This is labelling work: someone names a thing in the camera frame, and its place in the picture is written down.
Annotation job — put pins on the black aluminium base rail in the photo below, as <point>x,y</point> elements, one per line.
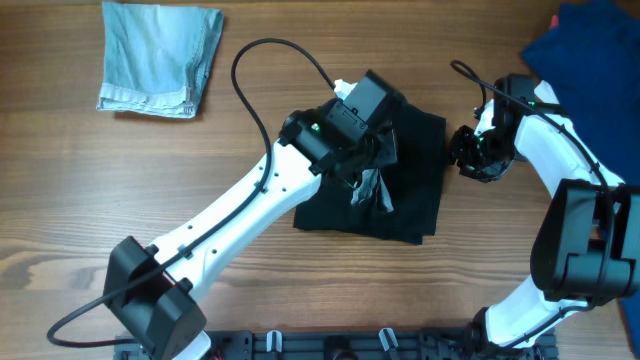
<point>426,344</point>

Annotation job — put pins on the left white rail clip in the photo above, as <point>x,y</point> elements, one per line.
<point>274,342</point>

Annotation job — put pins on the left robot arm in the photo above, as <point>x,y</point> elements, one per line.
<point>158,286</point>

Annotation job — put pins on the black garment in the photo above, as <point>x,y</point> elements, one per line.
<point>397,202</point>

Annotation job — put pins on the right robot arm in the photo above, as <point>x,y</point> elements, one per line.
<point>586,253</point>

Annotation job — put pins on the white rail clip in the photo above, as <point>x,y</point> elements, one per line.
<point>389,343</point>
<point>274,342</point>

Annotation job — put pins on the folded light blue jeans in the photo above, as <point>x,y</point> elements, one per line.
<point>157,58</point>

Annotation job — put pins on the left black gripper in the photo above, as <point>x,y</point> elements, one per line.
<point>379,151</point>

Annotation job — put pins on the dark blue garment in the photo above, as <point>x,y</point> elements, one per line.
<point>591,60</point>

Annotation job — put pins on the right white rail clip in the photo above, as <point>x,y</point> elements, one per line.
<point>389,343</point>

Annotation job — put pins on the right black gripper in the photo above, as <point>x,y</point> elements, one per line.
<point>467,153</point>

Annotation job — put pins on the red item under garment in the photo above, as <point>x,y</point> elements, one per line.
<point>554,22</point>

